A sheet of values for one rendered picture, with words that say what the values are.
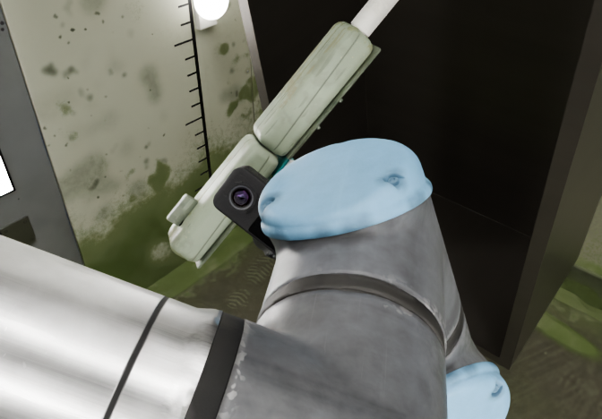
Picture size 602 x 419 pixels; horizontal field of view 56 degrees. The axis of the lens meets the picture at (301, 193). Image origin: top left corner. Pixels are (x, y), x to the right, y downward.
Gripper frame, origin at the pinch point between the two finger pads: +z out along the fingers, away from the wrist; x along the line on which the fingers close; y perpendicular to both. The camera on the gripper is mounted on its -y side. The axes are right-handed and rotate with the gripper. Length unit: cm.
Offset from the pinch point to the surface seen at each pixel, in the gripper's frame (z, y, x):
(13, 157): 81, -15, -44
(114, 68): 94, -6, -16
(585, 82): -5.8, 22.5, 31.1
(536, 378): 37, 128, -14
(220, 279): 105, 63, -59
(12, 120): 81, -19, -36
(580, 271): 58, 140, 18
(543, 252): 2.3, 47.5, 13.3
